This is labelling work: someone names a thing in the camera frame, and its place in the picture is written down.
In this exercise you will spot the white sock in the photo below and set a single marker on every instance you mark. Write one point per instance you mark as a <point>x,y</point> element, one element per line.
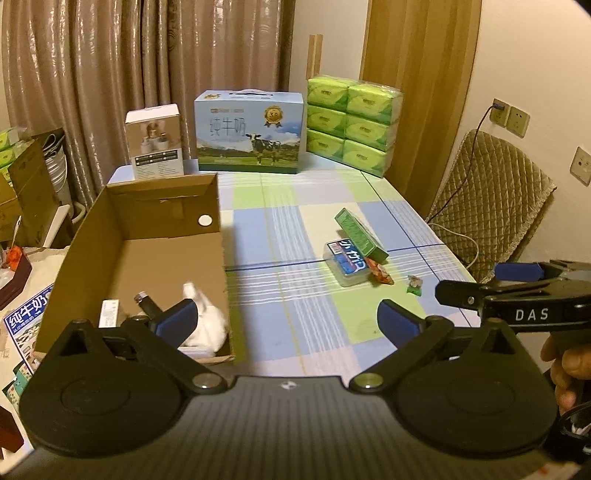
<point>212,323</point>

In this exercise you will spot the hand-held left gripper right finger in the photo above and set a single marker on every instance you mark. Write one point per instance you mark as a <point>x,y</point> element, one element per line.
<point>396,319</point>

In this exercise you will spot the brown wooden door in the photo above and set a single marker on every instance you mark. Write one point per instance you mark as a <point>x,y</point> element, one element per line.
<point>415,69</point>

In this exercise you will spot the wall socket with plug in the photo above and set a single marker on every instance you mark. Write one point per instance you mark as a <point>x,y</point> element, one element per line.
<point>500,113</point>

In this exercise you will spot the person's right hand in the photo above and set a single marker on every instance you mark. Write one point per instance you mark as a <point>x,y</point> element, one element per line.
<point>569,369</point>

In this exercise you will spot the empty beige wall socket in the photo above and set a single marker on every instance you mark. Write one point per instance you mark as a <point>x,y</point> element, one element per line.
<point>518,122</point>

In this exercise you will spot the small green box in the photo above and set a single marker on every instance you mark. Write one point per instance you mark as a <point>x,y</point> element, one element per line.
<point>360,233</point>

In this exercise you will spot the green tissue packs by curtain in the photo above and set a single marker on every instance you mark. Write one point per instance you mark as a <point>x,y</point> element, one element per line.
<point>9,147</point>

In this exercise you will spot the flattened blue milk carton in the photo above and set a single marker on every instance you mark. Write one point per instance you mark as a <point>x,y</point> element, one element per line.
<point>27,327</point>

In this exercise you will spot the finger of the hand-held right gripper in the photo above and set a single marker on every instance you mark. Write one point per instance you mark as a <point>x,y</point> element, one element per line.
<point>517,270</point>
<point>459,291</point>

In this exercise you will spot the small black lighter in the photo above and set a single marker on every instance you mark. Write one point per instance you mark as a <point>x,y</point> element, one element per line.
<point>147,304</point>

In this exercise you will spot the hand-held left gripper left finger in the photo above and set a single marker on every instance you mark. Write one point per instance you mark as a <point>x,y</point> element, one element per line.
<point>178,319</point>

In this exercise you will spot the blue milk carton case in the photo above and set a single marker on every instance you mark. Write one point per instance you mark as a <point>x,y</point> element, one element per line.
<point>249,134</point>

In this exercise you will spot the orange snack packet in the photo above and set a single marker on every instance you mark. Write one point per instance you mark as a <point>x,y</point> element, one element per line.
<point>379,272</point>

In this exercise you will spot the long white medicine box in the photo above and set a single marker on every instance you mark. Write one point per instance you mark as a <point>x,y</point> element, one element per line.
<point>109,314</point>

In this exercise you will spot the small green candy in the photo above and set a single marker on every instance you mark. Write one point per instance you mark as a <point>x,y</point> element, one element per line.
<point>415,285</point>

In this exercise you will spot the wooden slat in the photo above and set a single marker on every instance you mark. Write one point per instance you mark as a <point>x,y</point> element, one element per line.
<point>316,55</point>

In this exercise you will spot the cardboard box with bowl print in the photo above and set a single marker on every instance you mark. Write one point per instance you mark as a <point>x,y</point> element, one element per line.
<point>34,184</point>

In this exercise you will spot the checked tablecloth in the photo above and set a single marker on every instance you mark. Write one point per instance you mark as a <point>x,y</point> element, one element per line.
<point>286,230</point>

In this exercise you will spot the chair with quilted cover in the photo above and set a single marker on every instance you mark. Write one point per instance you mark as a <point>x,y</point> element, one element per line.
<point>498,194</point>

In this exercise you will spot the stack of green tissue packs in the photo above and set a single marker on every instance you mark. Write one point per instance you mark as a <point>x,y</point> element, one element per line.
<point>353,124</point>

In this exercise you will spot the clear blue plastic case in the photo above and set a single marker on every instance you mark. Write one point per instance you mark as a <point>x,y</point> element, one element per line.
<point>347,268</point>

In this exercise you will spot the brown cardboard box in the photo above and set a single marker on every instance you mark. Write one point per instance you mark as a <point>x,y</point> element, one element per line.
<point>152,258</point>

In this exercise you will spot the small white product box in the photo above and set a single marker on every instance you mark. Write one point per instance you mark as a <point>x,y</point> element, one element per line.
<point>154,143</point>

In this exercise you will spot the beige curtain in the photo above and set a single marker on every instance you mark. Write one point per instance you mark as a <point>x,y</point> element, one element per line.
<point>138,69</point>

